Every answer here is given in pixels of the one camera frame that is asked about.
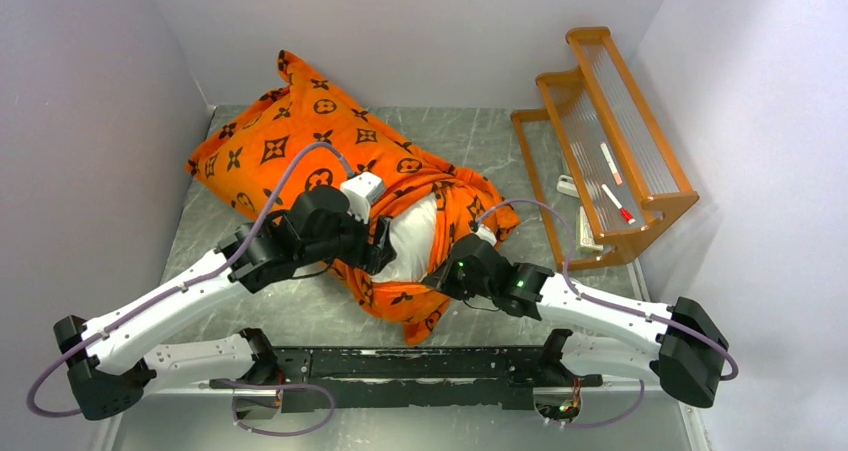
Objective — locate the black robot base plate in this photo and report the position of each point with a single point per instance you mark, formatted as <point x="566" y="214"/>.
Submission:
<point x="507" y="377"/>

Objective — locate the small white box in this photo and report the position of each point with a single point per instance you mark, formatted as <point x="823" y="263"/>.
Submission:
<point x="566" y="186"/>

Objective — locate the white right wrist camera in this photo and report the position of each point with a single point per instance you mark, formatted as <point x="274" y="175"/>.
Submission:
<point x="485" y="234"/>

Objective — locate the white pillow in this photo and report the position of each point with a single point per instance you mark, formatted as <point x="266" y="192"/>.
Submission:
<point x="412" y="235"/>

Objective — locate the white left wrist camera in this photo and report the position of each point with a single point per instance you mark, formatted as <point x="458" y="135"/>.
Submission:
<point x="362" y="192"/>

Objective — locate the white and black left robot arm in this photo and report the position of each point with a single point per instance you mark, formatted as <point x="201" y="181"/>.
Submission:
<point x="119" y="358"/>

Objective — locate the red capped white marker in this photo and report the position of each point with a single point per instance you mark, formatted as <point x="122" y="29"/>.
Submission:
<point x="623" y="211"/>

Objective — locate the orange patterned pillowcase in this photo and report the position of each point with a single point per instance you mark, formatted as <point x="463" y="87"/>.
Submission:
<point x="311" y="132"/>

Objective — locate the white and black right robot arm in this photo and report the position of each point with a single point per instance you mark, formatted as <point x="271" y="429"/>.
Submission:
<point x="594" y="333"/>

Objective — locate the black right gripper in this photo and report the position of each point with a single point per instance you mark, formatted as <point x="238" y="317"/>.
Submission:
<point x="442" y="280"/>

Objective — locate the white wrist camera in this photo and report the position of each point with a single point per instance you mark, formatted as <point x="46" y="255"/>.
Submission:
<point x="362" y="192"/>
<point x="485" y="234"/>

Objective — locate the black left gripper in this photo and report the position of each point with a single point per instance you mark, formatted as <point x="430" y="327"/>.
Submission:
<point x="376" y="256"/>

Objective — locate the orange wooden shelf rack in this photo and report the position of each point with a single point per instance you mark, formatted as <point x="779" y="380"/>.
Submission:
<point x="628" y="179"/>

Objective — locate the white pink test strip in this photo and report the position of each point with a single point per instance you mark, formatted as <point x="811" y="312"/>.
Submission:
<point x="610" y="161"/>

